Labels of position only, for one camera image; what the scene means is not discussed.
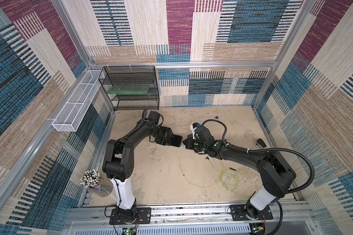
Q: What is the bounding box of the blue smartphone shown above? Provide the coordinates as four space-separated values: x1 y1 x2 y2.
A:
168 135 183 147

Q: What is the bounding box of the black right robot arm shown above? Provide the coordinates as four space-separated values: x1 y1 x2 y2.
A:
182 123 315 220

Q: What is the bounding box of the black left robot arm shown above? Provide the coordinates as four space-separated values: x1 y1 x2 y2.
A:
102 109 182 223

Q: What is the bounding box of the green board on shelf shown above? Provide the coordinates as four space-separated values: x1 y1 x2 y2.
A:
107 85 150 95

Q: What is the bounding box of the clear cup of coloured sticks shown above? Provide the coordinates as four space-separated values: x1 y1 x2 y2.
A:
80 169 113 197

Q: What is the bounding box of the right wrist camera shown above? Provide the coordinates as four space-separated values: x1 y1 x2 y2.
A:
190 122 201 139

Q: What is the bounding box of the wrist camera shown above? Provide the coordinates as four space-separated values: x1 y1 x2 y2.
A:
190 122 201 139
148 111 161 125

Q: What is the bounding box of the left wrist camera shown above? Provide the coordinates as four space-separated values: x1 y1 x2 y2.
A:
148 111 161 125

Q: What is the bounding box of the black wire mesh shelf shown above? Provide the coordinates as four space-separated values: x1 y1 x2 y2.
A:
99 66 160 111

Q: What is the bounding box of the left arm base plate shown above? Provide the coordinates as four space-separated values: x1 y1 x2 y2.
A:
109 207 152 225

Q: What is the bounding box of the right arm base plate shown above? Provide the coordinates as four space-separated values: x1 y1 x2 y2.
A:
227 204 273 221

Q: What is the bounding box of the white wire mesh basket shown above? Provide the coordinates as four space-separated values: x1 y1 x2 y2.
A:
52 70 101 132

